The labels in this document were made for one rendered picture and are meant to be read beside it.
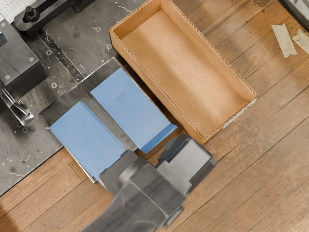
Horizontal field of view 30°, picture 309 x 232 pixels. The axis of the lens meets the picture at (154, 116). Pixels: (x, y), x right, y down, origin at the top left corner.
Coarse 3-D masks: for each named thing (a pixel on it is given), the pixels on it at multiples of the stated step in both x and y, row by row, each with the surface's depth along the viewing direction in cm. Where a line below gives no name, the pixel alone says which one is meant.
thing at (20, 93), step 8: (40, 64) 99; (32, 72) 99; (40, 72) 101; (24, 80) 99; (32, 80) 101; (40, 80) 104; (8, 88) 97; (16, 88) 100; (24, 88) 102; (32, 88) 104
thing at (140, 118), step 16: (112, 80) 102; (128, 80) 102; (96, 96) 101; (112, 96) 101; (128, 96) 101; (144, 96) 101; (112, 112) 101; (128, 112) 101; (144, 112) 100; (160, 112) 100; (128, 128) 100; (144, 128) 100; (160, 128) 100; (144, 144) 99
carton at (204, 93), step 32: (160, 0) 104; (128, 32) 106; (160, 32) 106; (192, 32) 101; (128, 64) 105; (160, 64) 105; (192, 64) 105; (224, 64) 98; (160, 96) 100; (192, 96) 103; (224, 96) 103; (192, 128) 96
